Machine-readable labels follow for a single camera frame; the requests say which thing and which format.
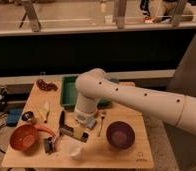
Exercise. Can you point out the black knife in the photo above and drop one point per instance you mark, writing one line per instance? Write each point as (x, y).
(61, 121)

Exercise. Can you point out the blue box on floor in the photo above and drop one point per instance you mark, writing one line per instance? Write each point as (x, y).
(13, 116)

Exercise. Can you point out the black binder clip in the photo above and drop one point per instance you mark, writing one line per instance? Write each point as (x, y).
(48, 145)

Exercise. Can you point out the blue sponge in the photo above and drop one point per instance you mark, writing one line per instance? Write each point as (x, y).
(92, 124)

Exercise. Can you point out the green plastic tray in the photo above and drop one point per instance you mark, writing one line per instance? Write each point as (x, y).
(68, 93)

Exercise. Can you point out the orange bowl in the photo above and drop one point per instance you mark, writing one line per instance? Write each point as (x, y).
(23, 137)

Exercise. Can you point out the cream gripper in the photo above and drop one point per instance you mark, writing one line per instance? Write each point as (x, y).
(79, 132)

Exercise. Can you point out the purple bowl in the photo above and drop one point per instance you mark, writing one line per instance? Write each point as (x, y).
(120, 135)

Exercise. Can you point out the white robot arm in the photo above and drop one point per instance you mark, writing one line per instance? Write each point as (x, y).
(175, 109)

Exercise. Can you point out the white paper cup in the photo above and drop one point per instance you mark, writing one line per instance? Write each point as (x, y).
(76, 150)

